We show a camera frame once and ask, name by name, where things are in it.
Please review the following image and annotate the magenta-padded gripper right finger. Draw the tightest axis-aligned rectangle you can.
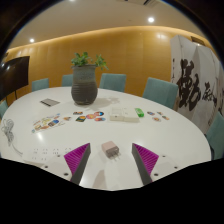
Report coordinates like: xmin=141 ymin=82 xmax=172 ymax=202
xmin=130 ymin=142 xmax=181 ymax=187

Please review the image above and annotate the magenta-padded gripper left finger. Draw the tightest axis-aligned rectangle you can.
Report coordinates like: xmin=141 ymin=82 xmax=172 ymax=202
xmin=41 ymin=142 xmax=92 ymax=185

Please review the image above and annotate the small pinkish-white charger block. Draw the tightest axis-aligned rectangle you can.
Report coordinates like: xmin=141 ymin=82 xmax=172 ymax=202
xmin=101 ymin=140 xmax=122 ymax=160

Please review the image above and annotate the white sheet of colourful stickers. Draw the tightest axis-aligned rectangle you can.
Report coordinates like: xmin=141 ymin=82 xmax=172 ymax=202
xmin=31 ymin=113 xmax=63 ymax=134

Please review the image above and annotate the small green object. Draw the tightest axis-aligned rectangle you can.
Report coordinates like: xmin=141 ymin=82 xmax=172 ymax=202
xmin=134 ymin=107 xmax=145 ymax=118

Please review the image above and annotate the flat white box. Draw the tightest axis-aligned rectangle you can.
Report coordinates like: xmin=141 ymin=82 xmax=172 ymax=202
xmin=109 ymin=106 xmax=140 ymax=123

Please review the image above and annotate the dark flat card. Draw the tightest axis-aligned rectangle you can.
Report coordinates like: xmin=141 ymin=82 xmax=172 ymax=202
xmin=39 ymin=97 xmax=61 ymax=108

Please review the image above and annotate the teal chairs group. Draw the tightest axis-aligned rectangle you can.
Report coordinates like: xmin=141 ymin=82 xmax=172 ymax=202
xmin=0 ymin=73 xmax=224 ymax=161

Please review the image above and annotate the grey ribbed pot with plant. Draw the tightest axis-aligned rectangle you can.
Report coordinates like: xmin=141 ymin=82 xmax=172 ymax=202
xmin=70 ymin=51 xmax=109 ymax=106

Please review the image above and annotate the white calligraphy folding screen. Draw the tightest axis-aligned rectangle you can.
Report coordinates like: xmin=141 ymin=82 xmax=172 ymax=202
xmin=169 ymin=34 xmax=224 ymax=134

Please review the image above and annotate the black television on stand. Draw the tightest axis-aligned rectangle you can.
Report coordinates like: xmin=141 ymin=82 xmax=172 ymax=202
xmin=0 ymin=55 xmax=31 ymax=101

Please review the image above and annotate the round ceiling lights group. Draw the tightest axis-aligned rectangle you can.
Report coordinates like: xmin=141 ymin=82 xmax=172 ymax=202
xmin=28 ymin=0 xmax=156 ymax=44

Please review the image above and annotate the white power strip cable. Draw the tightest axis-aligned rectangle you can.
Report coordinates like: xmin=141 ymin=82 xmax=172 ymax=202
xmin=0 ymin=118 xmax=24 ymax=158

